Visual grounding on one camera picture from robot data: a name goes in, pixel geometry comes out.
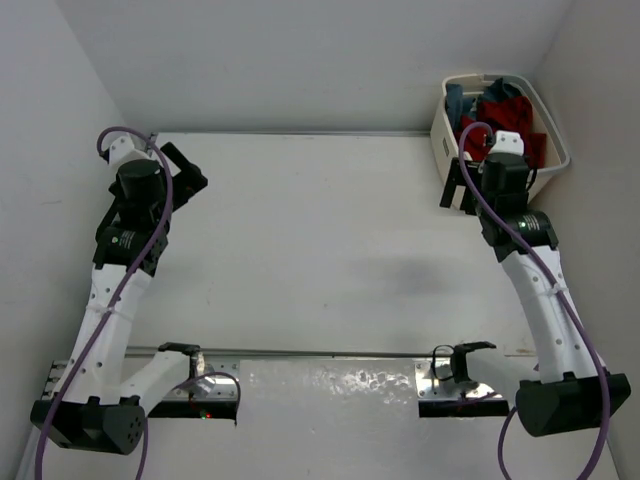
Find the reflective foil panel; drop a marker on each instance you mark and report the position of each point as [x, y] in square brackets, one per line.
[326, 387]

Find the cream laundry basket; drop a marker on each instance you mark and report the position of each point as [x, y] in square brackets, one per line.
[445, 146]

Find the blue t shirt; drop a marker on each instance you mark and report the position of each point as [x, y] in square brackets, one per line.
[459, 104]

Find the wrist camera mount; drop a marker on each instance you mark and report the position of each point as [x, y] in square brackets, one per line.
[123, 150]
[506, 142]

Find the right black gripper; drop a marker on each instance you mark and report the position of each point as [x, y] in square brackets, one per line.
[454, 180]

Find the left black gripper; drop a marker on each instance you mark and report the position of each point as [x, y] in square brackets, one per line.
[186, 182]

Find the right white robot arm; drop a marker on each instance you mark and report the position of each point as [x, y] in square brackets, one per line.
[570, 390]

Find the red t shirt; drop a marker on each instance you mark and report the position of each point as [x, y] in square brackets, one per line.
[516, 115]

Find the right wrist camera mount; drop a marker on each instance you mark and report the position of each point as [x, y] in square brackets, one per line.
[506, 142]

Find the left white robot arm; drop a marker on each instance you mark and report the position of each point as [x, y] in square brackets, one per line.
[92, 407]

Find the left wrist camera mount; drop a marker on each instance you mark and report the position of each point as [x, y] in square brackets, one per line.
[123, 150]

